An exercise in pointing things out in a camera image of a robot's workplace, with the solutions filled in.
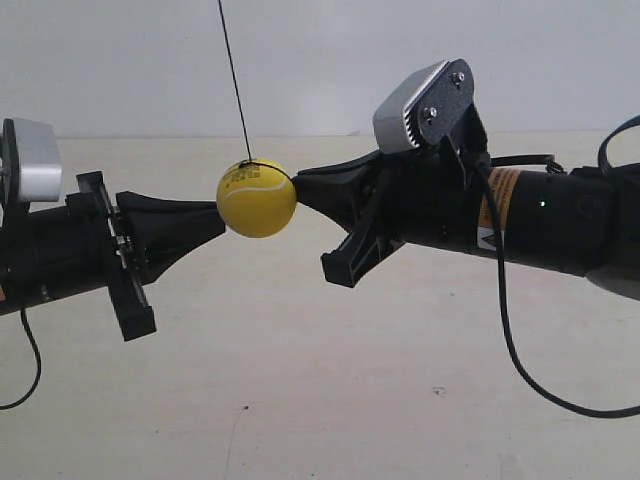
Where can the yellow tennis ball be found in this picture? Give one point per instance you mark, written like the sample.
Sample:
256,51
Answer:
256,198

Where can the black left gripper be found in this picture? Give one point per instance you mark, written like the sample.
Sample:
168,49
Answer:
158,232

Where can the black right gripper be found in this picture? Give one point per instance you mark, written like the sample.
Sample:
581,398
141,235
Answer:
384,202

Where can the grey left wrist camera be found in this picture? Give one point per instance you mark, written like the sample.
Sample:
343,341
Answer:
31,167

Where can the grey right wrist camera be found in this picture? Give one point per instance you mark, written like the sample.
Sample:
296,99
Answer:
425,107

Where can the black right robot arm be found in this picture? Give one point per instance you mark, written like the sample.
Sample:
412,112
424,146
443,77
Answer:
522,208

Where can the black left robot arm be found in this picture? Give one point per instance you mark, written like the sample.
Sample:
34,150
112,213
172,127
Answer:
93,241

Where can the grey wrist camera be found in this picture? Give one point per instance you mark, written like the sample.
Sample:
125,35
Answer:
425,107
31,167

